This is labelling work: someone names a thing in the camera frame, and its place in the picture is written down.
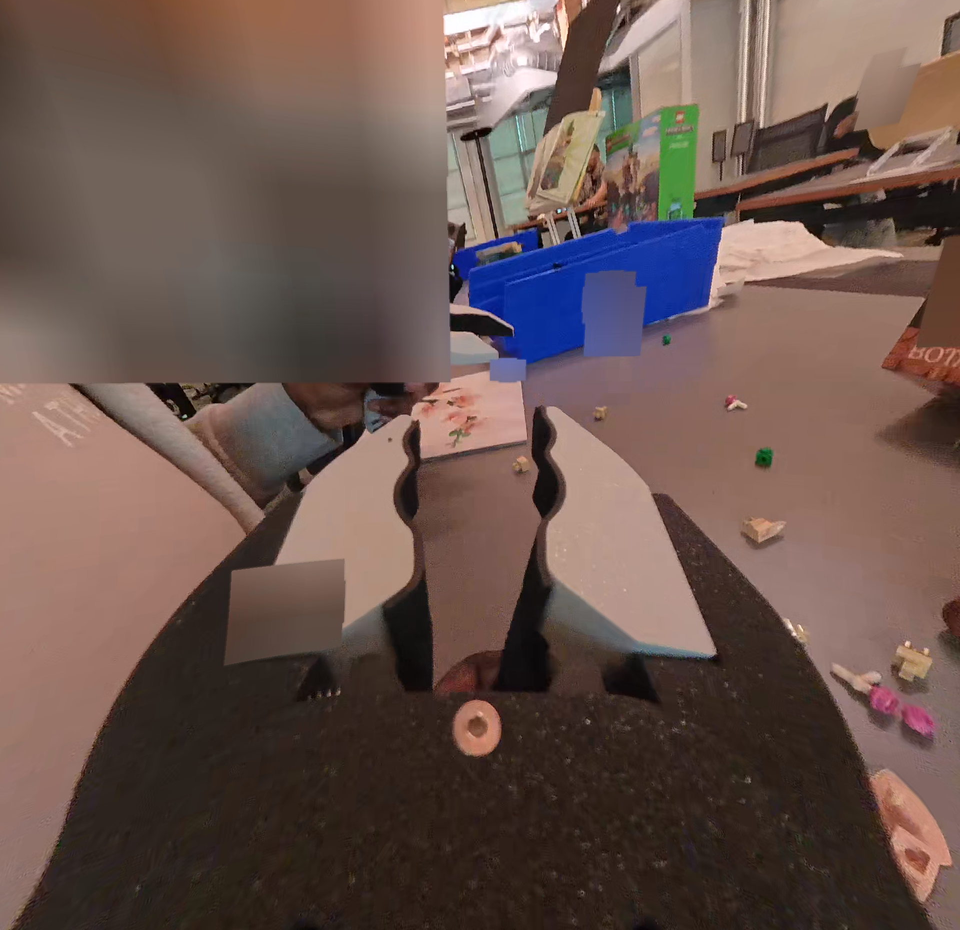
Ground white frame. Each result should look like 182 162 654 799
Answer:
866 129 955 178

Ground white stem with pink flowers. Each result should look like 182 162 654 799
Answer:
830 663 938 738

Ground small blue plastic bin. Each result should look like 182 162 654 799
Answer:
452 228 543 280

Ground long background desk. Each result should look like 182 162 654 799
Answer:
693 148 960 230

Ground green toy set box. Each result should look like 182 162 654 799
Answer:
603 105 700 229

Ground grey desk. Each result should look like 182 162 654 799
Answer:
405 258 960 930

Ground large blue plastic bin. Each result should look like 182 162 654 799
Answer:
468 217 726 365

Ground person's left forearm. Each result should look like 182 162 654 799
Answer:
183 384 344 508

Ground landscape painting canvas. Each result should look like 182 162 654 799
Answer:
527 112 603 215

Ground pink petal piece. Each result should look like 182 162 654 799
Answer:
870 768 954 903

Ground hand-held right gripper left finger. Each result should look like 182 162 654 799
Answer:
273 416 436 692

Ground white wall pipes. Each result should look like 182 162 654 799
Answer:
737 0 775 133

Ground person's left hand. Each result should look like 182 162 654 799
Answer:
288 382 441 433

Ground cardboard sheet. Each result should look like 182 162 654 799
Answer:
873 51 960 151

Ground floral picture card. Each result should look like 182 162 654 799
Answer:
414 372 528 463

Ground white cloth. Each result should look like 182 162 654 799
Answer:
716 221 906 301

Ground black floor lamp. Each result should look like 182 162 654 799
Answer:
460 126 502 238

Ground black office chair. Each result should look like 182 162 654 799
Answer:
748 105 831 175

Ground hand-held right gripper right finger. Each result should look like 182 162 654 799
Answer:
498 405 719 692

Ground black panel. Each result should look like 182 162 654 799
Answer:
551 0 631 125

